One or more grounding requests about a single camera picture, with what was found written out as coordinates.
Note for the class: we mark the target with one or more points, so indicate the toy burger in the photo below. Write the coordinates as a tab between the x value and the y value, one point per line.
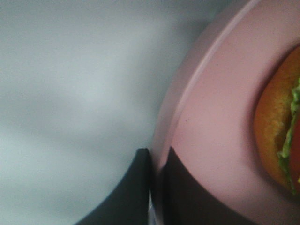
277	124

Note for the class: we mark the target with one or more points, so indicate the pink round plate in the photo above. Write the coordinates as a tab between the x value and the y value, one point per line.
207	113

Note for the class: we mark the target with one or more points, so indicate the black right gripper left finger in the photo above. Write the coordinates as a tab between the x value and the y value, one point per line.
128	203

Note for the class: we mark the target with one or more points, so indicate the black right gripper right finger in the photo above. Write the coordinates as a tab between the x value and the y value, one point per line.
186	202

